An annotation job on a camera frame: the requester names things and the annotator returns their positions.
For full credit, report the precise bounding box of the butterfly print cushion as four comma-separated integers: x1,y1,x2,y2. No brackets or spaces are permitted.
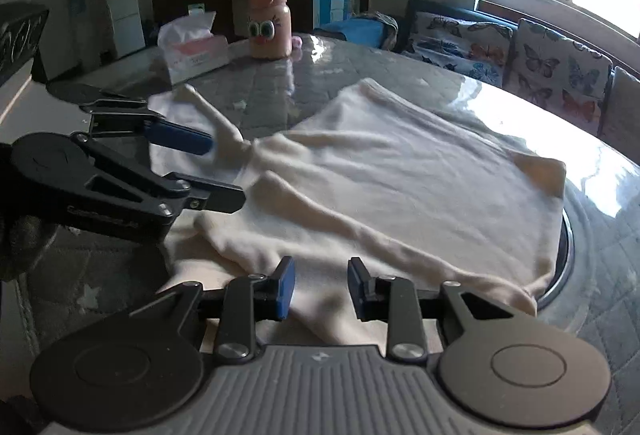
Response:
504,19,614,136
409,10,514,89

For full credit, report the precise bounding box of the pink white tissue box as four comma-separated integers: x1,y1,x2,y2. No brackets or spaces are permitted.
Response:
157,10,231,86

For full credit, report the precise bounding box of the pink bottle with cartoon eyes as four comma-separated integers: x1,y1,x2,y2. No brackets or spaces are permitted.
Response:
248,0,292,60

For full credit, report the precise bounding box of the white refrigerator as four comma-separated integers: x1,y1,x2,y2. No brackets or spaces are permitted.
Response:
103,0,146,60

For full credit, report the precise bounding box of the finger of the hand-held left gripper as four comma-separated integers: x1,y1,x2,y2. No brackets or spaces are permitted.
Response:
82,140,247,220
88,98,215,157

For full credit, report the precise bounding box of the blue plastic drawer cabinet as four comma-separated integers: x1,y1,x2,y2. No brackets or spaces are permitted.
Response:
313,0,359,28

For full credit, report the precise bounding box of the grey cushion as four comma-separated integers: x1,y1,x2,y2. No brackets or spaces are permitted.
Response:
599,66,640,152

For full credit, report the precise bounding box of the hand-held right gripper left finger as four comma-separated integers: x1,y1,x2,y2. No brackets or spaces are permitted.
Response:
129,256,297,363

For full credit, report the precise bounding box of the dark blue sofa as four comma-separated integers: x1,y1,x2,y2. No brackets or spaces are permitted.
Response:
402,0,640,150

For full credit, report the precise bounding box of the blue cloth bundle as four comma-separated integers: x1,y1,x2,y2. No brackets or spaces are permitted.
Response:
325,12,400,52

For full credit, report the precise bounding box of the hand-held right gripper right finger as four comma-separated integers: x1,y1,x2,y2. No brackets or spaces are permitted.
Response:
347,256,517,362

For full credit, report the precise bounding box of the glass table turntable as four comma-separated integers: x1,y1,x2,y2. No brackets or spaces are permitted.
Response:
165,32,576,313

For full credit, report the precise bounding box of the cream white garment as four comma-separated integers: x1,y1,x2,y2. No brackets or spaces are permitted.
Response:
147,77,568,346

